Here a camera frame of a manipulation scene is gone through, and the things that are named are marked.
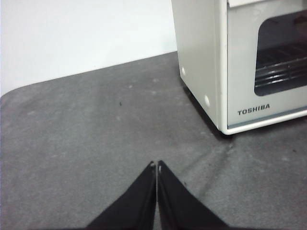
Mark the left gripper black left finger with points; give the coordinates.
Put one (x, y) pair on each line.
(136, 206)

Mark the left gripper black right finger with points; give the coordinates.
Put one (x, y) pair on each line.
(177, 206)

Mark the cream white toaster oven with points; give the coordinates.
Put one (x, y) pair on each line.
(199, 48)

